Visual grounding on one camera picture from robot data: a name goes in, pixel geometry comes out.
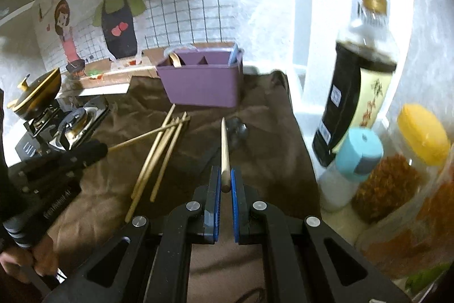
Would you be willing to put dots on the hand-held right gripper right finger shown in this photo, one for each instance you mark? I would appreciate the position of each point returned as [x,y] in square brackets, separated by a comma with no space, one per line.
[234,196]

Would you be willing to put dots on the person's left hand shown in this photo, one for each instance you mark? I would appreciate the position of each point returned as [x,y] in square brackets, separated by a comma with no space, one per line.
[39,257]

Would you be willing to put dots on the clear jar of orange spice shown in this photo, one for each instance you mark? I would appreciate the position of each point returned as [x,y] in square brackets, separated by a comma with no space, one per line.
[408,246]

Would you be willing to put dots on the yellow toy pot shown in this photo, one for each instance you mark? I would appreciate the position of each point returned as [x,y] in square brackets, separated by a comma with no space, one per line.
[37,93]

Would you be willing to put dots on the brown cloth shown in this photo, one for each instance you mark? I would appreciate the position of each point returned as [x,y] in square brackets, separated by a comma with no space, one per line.
[269,132]

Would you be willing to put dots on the white shaker with blue cap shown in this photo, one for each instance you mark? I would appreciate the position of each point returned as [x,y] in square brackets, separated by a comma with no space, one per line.
[358,154]

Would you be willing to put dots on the purple utensil organizer box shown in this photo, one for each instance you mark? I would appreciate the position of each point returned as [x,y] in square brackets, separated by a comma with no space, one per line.
[202,84]

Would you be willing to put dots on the green leafy item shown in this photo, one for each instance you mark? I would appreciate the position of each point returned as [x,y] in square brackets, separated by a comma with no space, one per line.
[425,278]

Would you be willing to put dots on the white appliance with vent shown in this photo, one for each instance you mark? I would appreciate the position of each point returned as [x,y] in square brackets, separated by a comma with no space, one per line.
[326,4]

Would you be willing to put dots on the cartoon wall poster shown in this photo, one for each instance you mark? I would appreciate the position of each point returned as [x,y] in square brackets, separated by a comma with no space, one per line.
[117,4]

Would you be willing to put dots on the blue item in organizer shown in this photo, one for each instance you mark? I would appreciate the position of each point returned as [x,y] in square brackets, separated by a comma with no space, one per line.
[235,53]

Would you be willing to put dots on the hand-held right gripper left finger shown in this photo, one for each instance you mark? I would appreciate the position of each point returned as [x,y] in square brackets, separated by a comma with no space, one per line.
[214,196]

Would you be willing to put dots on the dark soy sauce bottle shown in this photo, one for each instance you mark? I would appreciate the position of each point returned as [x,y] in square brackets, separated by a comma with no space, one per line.
[346,90]

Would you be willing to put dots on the clear jar with yellow lid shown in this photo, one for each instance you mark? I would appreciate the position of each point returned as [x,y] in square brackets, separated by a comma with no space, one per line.
[422,136]

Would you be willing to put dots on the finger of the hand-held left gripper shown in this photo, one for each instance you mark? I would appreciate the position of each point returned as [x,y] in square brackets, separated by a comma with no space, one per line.
[87,154]

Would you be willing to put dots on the black toy gas stove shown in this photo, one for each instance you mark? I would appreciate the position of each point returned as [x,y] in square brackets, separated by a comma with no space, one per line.
[76,125]

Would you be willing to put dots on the black spoon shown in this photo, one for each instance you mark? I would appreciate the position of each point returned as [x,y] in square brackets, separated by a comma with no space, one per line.
[237,131]

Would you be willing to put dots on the wooden spoon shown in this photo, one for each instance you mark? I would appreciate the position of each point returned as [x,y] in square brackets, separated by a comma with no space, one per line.
[175,60]

